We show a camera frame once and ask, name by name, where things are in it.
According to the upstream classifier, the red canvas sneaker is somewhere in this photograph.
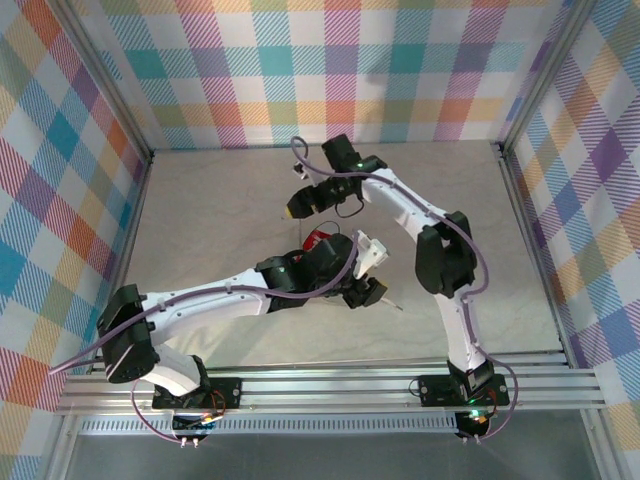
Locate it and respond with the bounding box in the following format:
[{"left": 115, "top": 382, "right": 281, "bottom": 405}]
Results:
[{"left": 301, "top": 228, "right": 335, "bottom": 254}]

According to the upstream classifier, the grey metal panel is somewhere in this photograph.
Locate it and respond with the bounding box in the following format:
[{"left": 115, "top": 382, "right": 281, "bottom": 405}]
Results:
[{"left": 64, "top": 409, "right": 601, "bottom": 480}]

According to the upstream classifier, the thin black left gripper cable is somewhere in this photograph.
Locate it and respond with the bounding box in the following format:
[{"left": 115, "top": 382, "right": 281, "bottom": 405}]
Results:
[{"left": 299, "top": 219, "right": 346, "bottom": 241}]

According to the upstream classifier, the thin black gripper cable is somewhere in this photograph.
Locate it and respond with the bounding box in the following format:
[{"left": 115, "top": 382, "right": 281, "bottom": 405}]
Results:
[
  {"left": 299, "top": 219, "right": 346, "bottom": 241},
  {"left": 333, "top": 192, "right": 365, "bottom": 220}
]

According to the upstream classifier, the thin black right gripper cable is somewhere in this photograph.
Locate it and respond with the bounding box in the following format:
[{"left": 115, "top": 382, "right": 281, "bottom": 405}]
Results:
[{"left": 333, "top": 192, "right": 365, "bottom": 220}]

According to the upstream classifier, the wide aluminium mounting rail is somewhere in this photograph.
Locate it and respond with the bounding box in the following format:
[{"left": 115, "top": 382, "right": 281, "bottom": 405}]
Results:
[{"left": 54, "top": 367, "right": 609, "bottom": 416}]

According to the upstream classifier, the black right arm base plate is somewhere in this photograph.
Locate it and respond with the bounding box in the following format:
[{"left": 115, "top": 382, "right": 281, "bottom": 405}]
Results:
[{"left": 417, "top": 373, "right": 511, "bottom": 406}]

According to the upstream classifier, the slotted grey cable duct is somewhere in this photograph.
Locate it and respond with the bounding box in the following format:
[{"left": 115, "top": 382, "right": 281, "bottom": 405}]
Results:
[{"left": 74, "top": 417, "right": 464, "bottom": 436}]

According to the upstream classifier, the aluminium side rail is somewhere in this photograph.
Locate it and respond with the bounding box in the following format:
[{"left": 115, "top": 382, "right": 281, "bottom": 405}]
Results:
[{"left": 497, "top": 142, "right": 574, "bottom": 369}]

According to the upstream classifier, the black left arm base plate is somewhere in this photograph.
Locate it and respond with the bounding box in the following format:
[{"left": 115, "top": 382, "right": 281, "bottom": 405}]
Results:
[{"left": 152, "top": 377, "right": 244, "bottom": 411}]

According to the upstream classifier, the thin aluminium edge rail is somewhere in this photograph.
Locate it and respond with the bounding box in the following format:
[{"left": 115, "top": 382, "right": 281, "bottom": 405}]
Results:
[{"left": 87, "top": 349, "right": 571, "bottom": 375}]

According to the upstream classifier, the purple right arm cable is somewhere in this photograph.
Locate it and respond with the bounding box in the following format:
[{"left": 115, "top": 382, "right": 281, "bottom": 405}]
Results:
[{"left": 289, "top": 135, "right": 518, "bottom": 444}]

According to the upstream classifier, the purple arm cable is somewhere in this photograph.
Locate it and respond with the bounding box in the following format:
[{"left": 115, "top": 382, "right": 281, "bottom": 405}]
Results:
[
  {"left": 289, "top": 135, "right": 518, "bottom": 444},
  {"left": 48, "top": 230, "right": 362, "bottom": 445}
]

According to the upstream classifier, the aluminium frame post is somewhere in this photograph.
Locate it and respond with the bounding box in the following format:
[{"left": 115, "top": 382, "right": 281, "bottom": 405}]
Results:
[
  {"left": 52, "top": 0, "right": 156, "bottom": 164},
  {"left": 494, "top": 0, "right": 601, "bottom": 161}
]

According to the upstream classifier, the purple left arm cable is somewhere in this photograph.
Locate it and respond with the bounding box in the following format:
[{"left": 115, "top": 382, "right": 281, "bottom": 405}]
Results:
[{"left": 48, "top": 230, "right": 362, "bottom": 445}]

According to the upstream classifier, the aluminium frame leg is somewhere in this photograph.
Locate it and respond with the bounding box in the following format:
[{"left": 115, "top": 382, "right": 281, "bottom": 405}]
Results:
[
  {"left": 579, "top": 409, "right": 616, "bottom": 480},
  {"left": 44, "top": 412, "right": 84, "bottom": 480}
]

